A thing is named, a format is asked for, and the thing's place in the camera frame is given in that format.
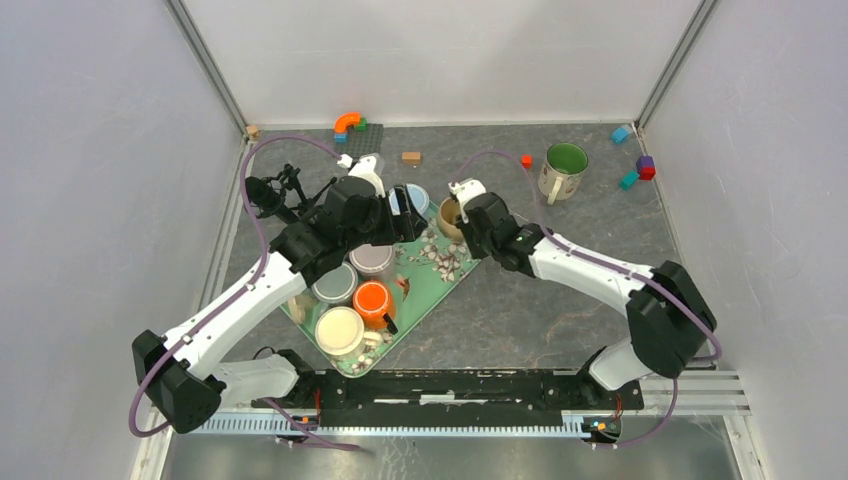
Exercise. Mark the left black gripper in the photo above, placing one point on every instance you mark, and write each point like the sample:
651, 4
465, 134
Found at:
399, 229

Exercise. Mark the purple red block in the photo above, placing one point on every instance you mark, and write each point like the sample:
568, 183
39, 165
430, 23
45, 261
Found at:
645, 167

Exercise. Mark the orange curved block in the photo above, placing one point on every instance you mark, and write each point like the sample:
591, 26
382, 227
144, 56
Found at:
351, 121

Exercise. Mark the floral cream mug green inside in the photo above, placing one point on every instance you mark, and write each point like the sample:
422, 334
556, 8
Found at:
562, 172

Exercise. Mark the orange mug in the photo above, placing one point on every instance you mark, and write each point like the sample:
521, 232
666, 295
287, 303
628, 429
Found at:
375, 304

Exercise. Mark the tan ceramic mug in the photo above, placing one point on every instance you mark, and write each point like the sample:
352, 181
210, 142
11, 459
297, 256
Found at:
448, 213

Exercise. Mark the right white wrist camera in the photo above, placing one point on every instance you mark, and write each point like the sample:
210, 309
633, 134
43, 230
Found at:
465, 191

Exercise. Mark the black mounting base rail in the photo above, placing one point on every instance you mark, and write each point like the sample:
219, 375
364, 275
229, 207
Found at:
455, 398

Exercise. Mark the blue block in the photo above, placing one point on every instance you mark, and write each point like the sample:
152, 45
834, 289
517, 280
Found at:
621, 133

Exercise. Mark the mauve mug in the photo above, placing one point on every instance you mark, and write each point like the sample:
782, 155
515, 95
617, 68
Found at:
374, 262

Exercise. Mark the grey lego baseplate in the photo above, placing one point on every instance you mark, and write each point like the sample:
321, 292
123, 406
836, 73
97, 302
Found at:
361, 142

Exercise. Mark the green floral tray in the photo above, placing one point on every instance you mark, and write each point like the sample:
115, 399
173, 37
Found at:
426, 271

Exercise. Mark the teal block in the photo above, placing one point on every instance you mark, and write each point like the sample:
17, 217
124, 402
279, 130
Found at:
629, 180

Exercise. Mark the brown wooden block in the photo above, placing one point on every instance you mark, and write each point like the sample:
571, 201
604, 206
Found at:
412, 158

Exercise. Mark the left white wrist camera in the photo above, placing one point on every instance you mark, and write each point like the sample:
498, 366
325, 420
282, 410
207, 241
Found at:
368, 167

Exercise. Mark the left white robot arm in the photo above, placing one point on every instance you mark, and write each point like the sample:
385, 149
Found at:
175, 371

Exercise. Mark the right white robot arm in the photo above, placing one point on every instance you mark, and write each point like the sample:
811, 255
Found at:
668, 319

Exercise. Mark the grey mug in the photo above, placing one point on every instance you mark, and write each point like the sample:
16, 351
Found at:
337, 286

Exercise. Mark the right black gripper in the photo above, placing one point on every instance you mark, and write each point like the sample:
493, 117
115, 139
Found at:
476, 251

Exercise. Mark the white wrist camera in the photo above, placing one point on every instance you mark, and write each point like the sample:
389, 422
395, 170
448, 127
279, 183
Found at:
368, 167
465, 191

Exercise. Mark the light blue ribbed mug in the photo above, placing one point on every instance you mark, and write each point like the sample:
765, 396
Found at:
418, 198

